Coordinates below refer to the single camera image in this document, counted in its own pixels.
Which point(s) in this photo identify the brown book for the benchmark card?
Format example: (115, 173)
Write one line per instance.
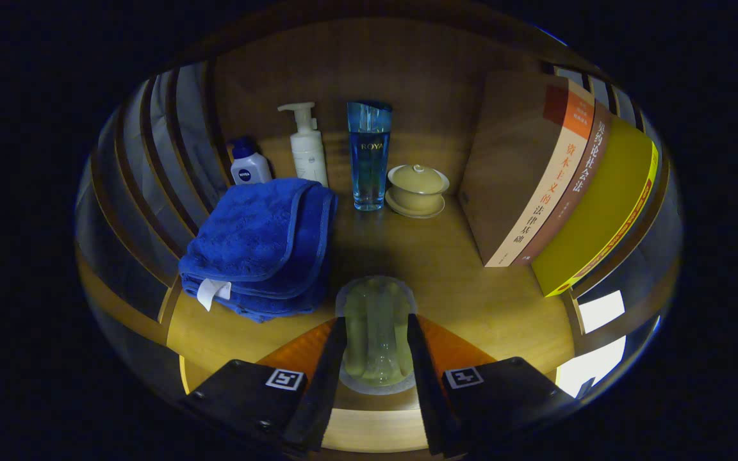
(583, 173)

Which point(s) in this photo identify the clear packet of pale sponges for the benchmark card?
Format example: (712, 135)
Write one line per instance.
(375, 333)

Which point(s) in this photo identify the white pump bottle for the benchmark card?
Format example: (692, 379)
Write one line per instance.
(309, 157)

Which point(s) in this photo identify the blue glass bottle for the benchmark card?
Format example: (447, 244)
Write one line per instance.
(369, 166)

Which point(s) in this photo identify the yellow lidded tea bowl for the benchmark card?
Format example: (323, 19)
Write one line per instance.
(417, 189)

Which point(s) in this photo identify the blue folded towel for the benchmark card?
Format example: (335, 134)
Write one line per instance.
(260, 230)

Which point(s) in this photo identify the yellow book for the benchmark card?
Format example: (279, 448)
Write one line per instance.
(599, 211)

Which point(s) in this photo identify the beige orange book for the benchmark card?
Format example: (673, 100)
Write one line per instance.
(516, 166)

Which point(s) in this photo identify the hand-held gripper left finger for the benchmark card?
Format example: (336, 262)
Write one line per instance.
(327, 390)

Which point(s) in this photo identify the black backdrop cloth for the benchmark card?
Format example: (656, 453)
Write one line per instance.
(189, 128)

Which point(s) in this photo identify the wooden countertop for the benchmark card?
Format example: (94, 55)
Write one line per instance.
(459, 269)

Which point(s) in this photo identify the wooden cabinet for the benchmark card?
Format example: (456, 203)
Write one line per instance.
(375, 64)

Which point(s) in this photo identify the small white lotion bottle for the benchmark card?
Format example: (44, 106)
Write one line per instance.
(250, 169)

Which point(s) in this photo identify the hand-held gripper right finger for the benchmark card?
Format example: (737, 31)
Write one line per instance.
(426, 390)

